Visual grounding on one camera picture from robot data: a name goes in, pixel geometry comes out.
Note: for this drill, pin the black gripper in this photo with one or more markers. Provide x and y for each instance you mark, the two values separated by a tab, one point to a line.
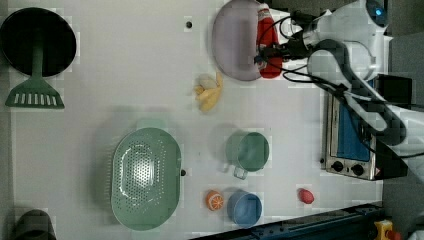
293	49

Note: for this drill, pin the red plush ketchup bottle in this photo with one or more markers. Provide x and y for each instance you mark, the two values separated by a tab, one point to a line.
269	67

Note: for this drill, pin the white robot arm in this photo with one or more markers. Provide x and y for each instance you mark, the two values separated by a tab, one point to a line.
342	52

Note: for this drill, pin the round grey plate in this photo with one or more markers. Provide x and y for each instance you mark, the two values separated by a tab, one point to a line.
233	39

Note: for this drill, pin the peeled plush banana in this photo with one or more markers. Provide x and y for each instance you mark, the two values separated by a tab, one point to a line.
208	91

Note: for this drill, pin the green mug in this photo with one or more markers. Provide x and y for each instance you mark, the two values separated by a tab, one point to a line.
247	152

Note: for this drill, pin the silver black toaster oven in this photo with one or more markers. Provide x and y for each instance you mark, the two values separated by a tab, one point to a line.
352	152

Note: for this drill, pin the red plush tomato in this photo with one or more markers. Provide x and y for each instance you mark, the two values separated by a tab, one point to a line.
305	196

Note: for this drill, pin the plush orange slice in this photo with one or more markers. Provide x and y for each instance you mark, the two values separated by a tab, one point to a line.
214	200

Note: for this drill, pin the blue cup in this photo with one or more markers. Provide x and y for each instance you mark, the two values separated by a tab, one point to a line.
244	208

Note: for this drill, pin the green perforated colander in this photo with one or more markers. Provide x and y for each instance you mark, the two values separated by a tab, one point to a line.
145	188

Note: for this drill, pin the green slotted spatula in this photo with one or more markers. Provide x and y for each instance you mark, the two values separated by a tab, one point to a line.
35	92

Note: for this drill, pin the black round pan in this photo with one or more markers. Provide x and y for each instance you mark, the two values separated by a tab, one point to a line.
59	40

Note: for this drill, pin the dark grey cylinder object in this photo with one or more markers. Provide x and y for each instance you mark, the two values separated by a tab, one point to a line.
34	225

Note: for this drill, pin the dark blue table rail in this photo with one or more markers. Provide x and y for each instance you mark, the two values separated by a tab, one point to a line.
353	223

